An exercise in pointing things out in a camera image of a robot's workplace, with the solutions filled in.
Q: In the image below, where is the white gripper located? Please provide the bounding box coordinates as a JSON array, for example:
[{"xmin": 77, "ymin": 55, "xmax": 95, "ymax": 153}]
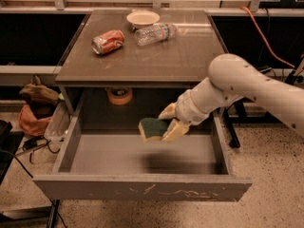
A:
[{"xmin": 159, "ymin": 90, "xmax": 209, "ymax": 143}]

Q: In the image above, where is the green and yellow sponge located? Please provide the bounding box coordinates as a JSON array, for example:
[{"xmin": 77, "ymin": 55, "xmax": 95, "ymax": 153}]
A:
[{"xmin": 139, "ymin": 118, "xmax": 168, "ymax": 143}]

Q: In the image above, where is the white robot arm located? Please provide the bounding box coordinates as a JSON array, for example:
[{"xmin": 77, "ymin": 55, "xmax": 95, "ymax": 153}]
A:
[{"xmin": 159, "ymin": 54, "xmax": 304, "ymax": 143}]

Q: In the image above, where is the open grey top drawer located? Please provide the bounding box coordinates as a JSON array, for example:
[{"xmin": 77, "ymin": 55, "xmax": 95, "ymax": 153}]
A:
[{"xmin": 34, "ymin": 88, "xmax": 252, "ymax": 201}]

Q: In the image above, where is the grey cabinet with top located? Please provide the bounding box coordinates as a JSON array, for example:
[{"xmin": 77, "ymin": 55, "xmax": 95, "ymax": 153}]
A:
[{"xmin": 56, "ymin": 9, "xmax": 226, "ymax": 130}]

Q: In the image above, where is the roll of masking tape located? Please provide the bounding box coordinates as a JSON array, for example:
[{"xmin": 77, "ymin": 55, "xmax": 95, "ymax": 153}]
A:
[{"xmin": 106, "ymin": 87, "xmax": 133, "ymax": 105}]

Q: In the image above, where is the black table leg stand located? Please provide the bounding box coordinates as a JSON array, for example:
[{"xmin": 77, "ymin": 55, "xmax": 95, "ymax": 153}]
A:
[{"xmin": 222, "ymin": 100, "xmax": 278, "ymax": 148}]

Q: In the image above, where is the clear plastic water bottle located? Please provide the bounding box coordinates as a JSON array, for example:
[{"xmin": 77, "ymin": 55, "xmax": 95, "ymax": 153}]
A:
[{"xmin": 135, "ymin": 23, "xmax": 178, "ymax": 46}]

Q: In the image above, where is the crushed orange soda can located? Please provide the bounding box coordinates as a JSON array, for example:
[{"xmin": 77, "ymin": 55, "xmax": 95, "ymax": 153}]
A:
[{"xmin": 91, "ymin": 29, "xmax": 124, "ymax": 55}]

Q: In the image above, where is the white paper bowl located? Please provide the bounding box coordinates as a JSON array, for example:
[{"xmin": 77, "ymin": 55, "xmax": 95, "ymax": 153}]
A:
[{"xmin": 126, "ymin": 10, "xmax": 160, "ymax": 29}]

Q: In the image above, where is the clear plastic bag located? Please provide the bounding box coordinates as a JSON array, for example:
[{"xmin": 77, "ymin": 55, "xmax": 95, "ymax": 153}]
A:
[{"xmin": 44, "ymin": 102, "xmax": 70, "ymax": 143}]

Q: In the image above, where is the orange cloth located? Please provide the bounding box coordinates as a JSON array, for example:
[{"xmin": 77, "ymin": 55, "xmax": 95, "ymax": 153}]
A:
[{"xmin": 18, "ymin": 104, "xmax": 51, "ymax": 137}]

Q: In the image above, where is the black stand foot bottom left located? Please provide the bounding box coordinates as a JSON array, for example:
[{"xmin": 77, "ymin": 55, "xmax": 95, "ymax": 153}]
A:
[{"xmin": 0, "ymin": 199, "xmax": 67, "ymax": 228}]

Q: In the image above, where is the black equipment at left edge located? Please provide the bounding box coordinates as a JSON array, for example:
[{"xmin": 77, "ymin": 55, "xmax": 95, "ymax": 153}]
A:
[{"xmin": 0, "ymin": 120, "xmax": 25, "ymax": 184}]

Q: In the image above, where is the orange cable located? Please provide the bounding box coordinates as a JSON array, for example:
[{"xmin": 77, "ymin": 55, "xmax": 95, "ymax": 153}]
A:
[{"xmin": 239, "ymin": 5, "xmax": 297, "ymax": 69}]

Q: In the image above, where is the black power adapter with cable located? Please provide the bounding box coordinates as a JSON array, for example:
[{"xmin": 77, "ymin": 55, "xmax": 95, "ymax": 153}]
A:
[{"xmin": 17, "ymin": 136, "xmax": 60, "ymax": 163}]

